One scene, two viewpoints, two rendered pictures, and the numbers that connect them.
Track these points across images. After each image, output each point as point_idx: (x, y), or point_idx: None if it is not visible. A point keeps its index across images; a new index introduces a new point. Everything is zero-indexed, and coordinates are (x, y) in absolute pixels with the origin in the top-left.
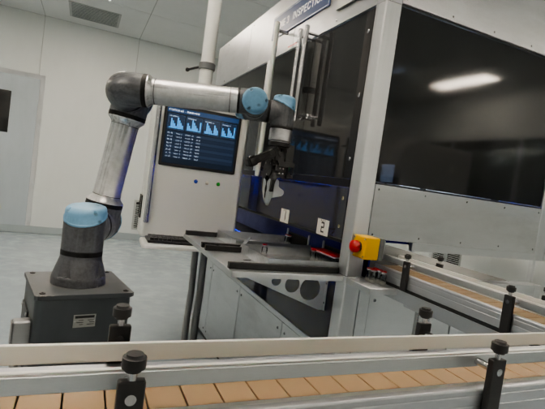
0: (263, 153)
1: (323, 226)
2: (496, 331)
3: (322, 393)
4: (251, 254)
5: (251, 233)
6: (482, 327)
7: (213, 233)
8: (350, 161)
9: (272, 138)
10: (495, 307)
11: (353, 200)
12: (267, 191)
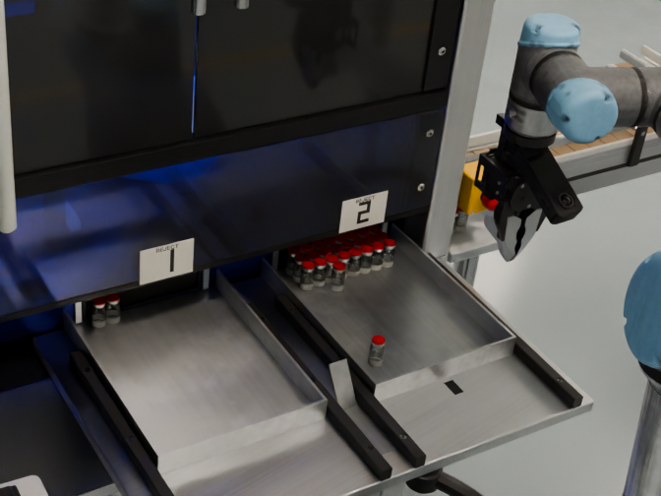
0: (563, 173)
1: (366, 209)
2: (620, 167)
3: None
4: (431, 375)
5: (112, 383)
6: (606, 173)
7: (160, 474)
8: (445, 56)
9: (557, 131)
10: (616, 144)
11: (461, 126)
12: (528, 234)
